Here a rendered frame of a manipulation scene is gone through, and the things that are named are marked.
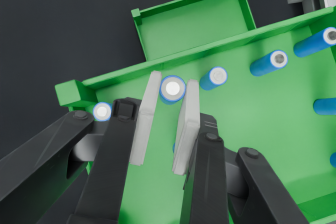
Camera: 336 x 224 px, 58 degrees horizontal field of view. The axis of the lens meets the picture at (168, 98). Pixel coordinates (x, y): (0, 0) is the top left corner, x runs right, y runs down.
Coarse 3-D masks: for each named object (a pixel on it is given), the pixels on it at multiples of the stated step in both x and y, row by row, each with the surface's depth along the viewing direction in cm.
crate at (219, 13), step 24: (192, 0) 82; (216, 0) 84; (240, 0) 83; (144, 24) 83; (168, 24) 84; (192, 24) 84; (216, 24) 84; (240, 24) 84; (144, 48) 83; (168, 48) 83
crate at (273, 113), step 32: (256, 32) 30; (288, 32) 35; (160, 64) 31; (192, 64) 35; (224, 64) 35; (288, 64) 35; (320, 64) 35; (64, 96) 27; (96, 96) 34; (128, 96) 34; (224, 96) 35; (256, 96) 35; (288, 96) 35; (320, 96) 35; (160, 128) 34; (224, 128) 35; (256, 128) 35; (288, 128) 35; (320, 128) 35; (160, 160) 34; (288, 160) 35; (320, 160) 35; (128, 192) 34; (160, 192) 34; (320, 192) 35
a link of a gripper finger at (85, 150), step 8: (96, 128) 13; (104, 128) 14; (88, 136) 13; (96, 136) 13; (80, 144) 13; (88, 144) 13; (96, 144) 13; (72, 152) 13; (80, 152) 13; (88, 152) 13; (96, 152) 13; (72, 160) 13; (80, 160) 13; (88, 160) 13
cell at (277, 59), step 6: (270, 54) 29; (276, 54) 29; (282, 54) 29; (258, 60) 32; (264, 60) 30; (270, 60) 29; (276, 60) 29; (282, 60) 29; (252, 66) 34; (258, 66) 32; (264, 66) 30; (270, 66) 29; (276, 66) 29; (282, 66) 29; (252, 72) 34; (258, 72) 33; (264, 72) 32
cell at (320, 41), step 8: (320, 32) 30; (328, 32) 29; (304, 40) 33; (312, 40) 31; (320, 40) 29; (328, 40) 29; (296, 48) 34; (304, 48) 33; (312, 48) 32; (320, 48) 31; (304, 56) 35
